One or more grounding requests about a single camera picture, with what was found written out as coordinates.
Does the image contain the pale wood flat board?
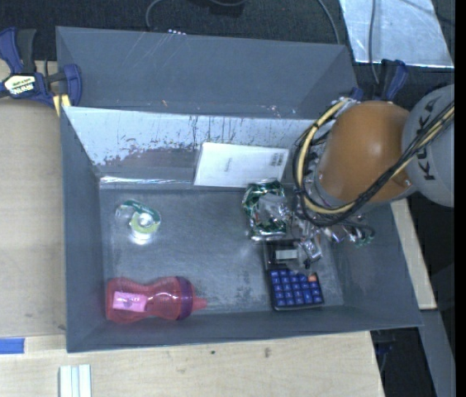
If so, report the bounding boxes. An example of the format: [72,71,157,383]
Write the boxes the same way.
[0,100,68,339]

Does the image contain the grey metal bin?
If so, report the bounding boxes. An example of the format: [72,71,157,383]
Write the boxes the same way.
[55,26,425,353]

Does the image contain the clear tape roll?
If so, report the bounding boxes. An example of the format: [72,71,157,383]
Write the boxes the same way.
[114,198,163,246]

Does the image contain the pink plastic baby bottle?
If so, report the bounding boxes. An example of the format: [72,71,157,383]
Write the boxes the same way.
[104,275,209,323]

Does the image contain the black calculator with blue keys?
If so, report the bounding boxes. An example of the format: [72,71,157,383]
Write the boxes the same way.
[262,239,326,312]

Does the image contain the white booklet in clear bag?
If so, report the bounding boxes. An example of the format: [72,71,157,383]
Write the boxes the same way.
[193,141,291,189]

